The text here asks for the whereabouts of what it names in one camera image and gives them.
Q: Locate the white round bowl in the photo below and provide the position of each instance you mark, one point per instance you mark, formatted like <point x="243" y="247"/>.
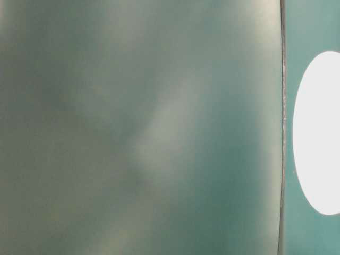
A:
<point x="315" y="133"/>

